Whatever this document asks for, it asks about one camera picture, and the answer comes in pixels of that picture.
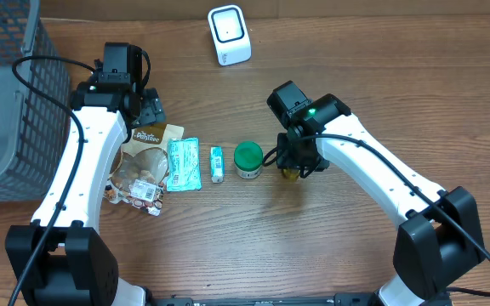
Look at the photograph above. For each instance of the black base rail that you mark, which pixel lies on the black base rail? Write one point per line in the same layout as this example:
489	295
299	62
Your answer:
262	302

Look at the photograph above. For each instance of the white barcode scanner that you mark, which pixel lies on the white barcode scanner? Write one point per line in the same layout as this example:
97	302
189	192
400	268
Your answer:
230	35

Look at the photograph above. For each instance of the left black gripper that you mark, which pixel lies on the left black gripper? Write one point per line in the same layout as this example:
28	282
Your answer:
153	110

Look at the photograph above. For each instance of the yellow liquid bottle silver cap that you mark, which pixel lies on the yellow liquid bottle silver cap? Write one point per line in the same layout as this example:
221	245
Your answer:
291	174

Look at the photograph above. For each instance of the teal white snack packet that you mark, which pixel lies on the teal white snack packet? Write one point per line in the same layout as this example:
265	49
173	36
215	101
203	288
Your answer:
184	165

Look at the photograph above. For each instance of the small teal white packet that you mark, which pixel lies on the small teal white packet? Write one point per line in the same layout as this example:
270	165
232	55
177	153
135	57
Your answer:
217	164

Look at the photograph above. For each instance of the brown snack packet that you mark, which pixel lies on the brown snack packet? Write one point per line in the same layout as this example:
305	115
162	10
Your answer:
139	173

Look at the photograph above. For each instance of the green lid white jar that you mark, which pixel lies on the green lid white jar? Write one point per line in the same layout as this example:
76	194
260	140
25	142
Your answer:
248	160

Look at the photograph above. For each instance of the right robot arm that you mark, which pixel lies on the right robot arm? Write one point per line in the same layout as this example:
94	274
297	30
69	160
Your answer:
438	231

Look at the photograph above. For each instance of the grey plastic mesh basket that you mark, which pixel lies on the grey plastic mesh basket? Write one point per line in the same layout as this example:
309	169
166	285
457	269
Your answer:
32	129

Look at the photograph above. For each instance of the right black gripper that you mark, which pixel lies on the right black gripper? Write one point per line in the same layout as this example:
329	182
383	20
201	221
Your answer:
287	160

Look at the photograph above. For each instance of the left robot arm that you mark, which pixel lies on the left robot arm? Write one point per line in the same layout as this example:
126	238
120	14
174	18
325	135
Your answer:
59	258

